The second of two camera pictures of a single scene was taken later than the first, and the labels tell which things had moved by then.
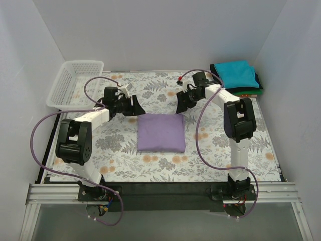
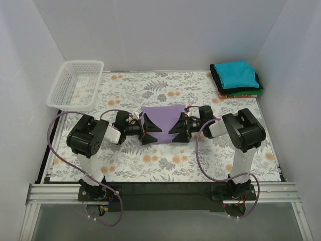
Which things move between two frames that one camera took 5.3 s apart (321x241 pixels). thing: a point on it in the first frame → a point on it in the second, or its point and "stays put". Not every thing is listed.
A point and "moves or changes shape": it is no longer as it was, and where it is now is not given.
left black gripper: [132, 105] → [143, 128]
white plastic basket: [67, 91] stays put
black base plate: [168, 196] stays put
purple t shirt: [161, 132] moves or changes shape
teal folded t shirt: [237, 75] stays put
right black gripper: [185, 98] → [186, 126]
